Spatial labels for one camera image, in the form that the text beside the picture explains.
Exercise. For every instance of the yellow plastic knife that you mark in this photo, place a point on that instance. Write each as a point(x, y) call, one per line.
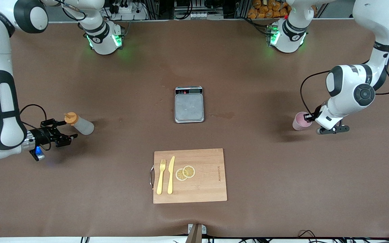
point(171, 175)

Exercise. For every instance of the lemon slice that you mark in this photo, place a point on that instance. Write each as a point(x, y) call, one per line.
point(180, 174)
point(189, 171)

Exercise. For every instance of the metal table edge bracket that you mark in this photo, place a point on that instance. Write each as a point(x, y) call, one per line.
point(196, 233)

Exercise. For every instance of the white power strip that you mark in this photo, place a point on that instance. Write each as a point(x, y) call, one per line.
point(137, 13)

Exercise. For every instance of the wooden cutting board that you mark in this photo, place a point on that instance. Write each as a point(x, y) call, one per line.
point(208, 182)

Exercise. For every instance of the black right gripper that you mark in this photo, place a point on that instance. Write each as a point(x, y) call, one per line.
point(43, 135)

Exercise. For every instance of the grey digital kitchen scale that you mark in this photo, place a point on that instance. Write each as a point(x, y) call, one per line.
point(189, 108)

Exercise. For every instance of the pink plastic cup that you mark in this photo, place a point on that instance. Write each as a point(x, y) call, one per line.
point(299, 124)

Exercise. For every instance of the translucent sauce bottle orange cap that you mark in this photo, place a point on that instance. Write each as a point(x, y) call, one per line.
point(83, 126)

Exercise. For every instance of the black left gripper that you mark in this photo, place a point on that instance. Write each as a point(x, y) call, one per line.
point(310, 117)

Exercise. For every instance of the yellow plastic fork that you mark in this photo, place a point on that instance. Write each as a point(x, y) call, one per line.
point(160, 182)

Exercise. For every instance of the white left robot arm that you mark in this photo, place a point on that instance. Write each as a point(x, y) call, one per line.
point(346, 84)

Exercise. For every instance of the orange snack bag pile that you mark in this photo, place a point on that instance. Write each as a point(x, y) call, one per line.
point(265, 10)

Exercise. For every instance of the white connector strip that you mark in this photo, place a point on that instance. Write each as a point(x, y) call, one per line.
point(198, 16)

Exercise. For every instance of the brown table cover sheet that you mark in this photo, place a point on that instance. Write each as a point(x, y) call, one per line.
point(282, 185)

